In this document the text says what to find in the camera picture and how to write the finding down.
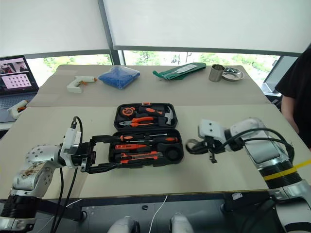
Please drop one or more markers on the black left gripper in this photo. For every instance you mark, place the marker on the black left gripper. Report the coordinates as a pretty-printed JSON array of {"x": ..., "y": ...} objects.
[{"x": 83, "y": 155}]

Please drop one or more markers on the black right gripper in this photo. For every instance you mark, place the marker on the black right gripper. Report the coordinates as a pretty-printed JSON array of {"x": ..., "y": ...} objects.
[{"x": 213, "y": 148}]

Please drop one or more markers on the orange voltage tester pen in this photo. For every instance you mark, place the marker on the orange voltage tester pen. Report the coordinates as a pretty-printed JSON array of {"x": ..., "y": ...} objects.
[{"x": 131, "y": 146}]

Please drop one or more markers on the large orange black screwdriver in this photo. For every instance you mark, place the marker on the large orange black screwdriver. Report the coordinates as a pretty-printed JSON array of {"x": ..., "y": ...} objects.
[{"x": 167, "y": 140}]

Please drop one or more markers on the orange black utility knife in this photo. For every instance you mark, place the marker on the orange black utility knife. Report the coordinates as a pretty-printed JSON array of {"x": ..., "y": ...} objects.
[{"x": 141, "y": 155}]

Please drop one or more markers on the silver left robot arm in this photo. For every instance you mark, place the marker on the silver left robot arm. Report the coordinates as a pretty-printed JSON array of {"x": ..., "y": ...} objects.
[{"x": 39, "y": 155}]

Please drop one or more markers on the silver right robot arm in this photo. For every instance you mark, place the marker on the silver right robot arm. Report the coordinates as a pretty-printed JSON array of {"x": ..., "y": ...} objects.
[{"x": 264, "y": 148}]

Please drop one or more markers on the bare person forearm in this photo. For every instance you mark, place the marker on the bare person forearm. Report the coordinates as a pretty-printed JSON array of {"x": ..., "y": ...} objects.
[{"x": 290, "y": 114}]

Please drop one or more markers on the black tool case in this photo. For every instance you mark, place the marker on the black tool case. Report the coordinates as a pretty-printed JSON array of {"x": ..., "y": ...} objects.
[{"x": 175, "y": 155}]

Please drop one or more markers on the small orange black screwdriver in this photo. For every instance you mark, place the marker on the small orange black screwdriver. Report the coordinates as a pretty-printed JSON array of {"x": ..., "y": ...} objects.
[{"x": 126, "y": 138}]

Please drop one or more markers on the orange black tape measure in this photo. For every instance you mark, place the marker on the orange black tape measure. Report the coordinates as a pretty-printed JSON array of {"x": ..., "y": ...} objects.
[{"x": 127, "y": 111}]

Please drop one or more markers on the white glue gun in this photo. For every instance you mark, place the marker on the white glue gun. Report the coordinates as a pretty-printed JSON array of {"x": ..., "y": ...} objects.
[
  {"x": 74, "y": 86},
  {"x": 17, "y": 109}
]

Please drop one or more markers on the metal cup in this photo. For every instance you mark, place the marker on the metal cup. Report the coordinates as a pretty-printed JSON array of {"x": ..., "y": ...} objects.
[{"x": 216, "y": 74}]

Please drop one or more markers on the grey rounded shape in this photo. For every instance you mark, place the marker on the grey rounded shape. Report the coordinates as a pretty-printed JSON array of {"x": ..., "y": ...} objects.
[
  {"x": 124, "y": 225},
  {"x": 181, "y": 224}
]

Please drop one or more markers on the green flat package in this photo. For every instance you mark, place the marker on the green flat package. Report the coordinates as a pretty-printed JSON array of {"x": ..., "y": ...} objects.
[{"x": 179, "y": 71}]

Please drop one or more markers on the blue cloth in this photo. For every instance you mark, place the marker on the blue cloth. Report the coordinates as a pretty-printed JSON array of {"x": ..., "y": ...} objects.
[{"x": 119, "y": 76}]

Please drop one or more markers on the round metal dish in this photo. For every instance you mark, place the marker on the round metal dish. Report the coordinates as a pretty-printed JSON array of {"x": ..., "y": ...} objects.
[{"x": 233, "y": 75}]

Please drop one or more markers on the yellow tape strip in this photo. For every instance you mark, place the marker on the yellow tape strip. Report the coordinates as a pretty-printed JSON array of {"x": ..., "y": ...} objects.
[{"x": 279, "y": 174}]

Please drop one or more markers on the open laptop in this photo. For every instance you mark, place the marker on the open laptop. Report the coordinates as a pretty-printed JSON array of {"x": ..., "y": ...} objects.
[{"x": 17, "y": 77}]

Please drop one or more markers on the person in black shirt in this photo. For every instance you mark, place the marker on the person in black shirt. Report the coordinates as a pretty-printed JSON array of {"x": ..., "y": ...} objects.
[{"x": 298, "y": 77}]

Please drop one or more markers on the white roller blind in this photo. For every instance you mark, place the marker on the white roller blind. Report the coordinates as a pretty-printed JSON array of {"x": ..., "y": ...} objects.
[
  {"x": 206, "y": 21},
  {"x": 48, "y": 24}
]

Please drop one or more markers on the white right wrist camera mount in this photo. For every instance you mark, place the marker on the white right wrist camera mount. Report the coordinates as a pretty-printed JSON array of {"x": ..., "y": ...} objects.
[{"x": 211, "y": 131}]

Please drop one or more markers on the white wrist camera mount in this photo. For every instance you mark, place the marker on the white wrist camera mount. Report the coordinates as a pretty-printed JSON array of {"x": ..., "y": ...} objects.
[
  {"x": 70, "y": 140},
  {"x": 211, "y": 131}
]

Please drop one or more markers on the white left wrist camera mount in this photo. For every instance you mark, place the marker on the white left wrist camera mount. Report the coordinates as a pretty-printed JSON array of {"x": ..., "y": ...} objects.
[{"x": 70, "y": 140}]

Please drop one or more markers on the grey window frame post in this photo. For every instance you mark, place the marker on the grey window frame post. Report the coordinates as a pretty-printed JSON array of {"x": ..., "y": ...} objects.
[{"x": 108, "y": 29}]

